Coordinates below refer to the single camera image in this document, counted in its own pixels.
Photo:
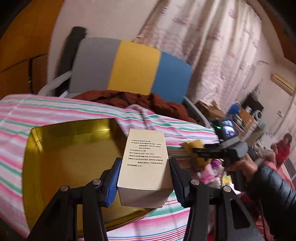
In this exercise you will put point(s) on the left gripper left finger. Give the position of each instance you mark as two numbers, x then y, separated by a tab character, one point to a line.
58	220

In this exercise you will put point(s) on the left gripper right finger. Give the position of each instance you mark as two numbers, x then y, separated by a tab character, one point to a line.
232	220

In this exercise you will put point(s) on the beige printed carton box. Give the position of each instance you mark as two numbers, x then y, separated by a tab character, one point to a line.
145	178

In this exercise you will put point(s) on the dark jacket forearm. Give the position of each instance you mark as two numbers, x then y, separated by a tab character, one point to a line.
277	200

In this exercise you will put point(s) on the right hand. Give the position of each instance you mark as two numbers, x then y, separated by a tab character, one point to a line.
246	165

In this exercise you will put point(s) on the cluttered side table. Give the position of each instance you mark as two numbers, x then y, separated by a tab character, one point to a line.
248	119

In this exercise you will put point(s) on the person in red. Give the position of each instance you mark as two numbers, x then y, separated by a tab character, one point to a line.
282	149

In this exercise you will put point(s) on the gold metal tin tray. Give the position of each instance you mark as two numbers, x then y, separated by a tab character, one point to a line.
73	153

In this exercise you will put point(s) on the dark red garment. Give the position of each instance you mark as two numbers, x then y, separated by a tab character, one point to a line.
151	102

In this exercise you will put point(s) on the pink patterned curtain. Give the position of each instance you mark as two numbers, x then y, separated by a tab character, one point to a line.
218	39

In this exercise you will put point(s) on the striped pink green cloth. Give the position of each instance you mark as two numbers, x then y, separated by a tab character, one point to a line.
22	112

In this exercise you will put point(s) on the grey yellow blue chair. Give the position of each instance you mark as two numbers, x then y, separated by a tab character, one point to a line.
112	64

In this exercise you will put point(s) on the black rolled mat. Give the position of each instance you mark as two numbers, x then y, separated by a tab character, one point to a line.
69	50

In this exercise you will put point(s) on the wooden wardrobe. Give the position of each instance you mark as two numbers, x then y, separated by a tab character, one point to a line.
25	48

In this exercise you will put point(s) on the wall air conditioner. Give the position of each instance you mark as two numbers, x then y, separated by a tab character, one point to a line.
283	83

